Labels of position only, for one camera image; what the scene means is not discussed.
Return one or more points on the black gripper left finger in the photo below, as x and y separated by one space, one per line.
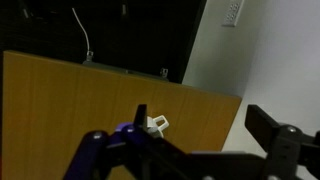
143 156

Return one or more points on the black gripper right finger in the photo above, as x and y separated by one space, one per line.
286 145

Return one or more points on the white mug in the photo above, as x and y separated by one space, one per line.
156 126

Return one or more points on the white wall socket plate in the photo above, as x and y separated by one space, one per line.
233 13

